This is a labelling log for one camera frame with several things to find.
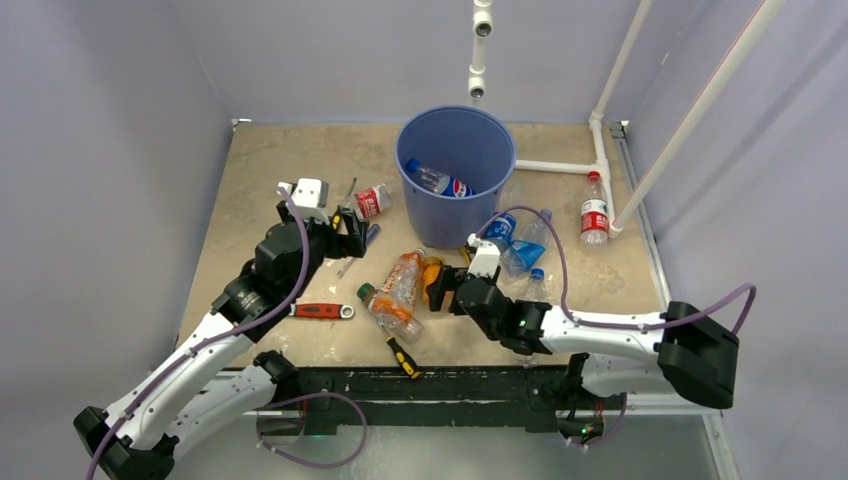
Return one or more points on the overhead white camera mount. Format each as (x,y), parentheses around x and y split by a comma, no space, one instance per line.
(482,26)

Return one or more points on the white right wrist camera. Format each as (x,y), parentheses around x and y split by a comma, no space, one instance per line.
(485,257)

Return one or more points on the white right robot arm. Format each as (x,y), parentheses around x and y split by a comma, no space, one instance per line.
(680,349)

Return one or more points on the clear bottle red label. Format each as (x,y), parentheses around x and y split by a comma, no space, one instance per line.
(373,201)

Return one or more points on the blue plastic bin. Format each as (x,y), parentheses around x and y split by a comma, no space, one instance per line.
(453,162)

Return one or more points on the yellow handled pliers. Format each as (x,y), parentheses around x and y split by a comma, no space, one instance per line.
(465,255)

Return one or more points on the crushed blue label bottle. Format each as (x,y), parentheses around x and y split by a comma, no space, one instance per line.
(527,247)

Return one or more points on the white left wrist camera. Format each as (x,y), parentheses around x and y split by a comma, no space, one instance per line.
(307,197)

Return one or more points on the Pepsi bottle blue label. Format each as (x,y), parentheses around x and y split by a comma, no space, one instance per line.
(435,181)

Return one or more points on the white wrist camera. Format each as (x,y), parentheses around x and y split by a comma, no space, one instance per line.
(485,257)
(307,197)

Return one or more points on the red handled adjustable wrench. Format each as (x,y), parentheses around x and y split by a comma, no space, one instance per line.
(323,311)

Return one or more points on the aluminium frame rail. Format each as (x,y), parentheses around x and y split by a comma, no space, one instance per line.
(182,412)

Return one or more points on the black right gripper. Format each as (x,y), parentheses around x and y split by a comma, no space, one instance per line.
(450,278)

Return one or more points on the Starbucks bottle green cap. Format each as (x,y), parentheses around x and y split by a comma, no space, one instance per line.
(373,298)

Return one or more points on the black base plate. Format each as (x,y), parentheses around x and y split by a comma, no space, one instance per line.
(544,399)

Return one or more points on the clear bottle white cap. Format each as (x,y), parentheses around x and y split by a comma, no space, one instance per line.
(501,230)

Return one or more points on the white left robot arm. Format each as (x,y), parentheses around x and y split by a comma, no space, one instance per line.
(260,296)

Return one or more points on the small clear bottle blue cap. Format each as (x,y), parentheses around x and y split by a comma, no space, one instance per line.
(535,288)

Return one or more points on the orange juice bottle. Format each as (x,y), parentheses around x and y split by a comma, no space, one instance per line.
(430,273)

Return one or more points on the red label bottle by pipe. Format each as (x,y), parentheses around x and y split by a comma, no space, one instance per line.
(594,213)

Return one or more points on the black yellow screwdriver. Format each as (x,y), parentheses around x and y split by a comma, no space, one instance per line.
(337,217)
(403,359)

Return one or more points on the orange tea bottle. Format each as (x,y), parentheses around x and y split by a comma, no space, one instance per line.
(401,288)

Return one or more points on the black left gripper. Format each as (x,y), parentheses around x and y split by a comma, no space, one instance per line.
(351,242)

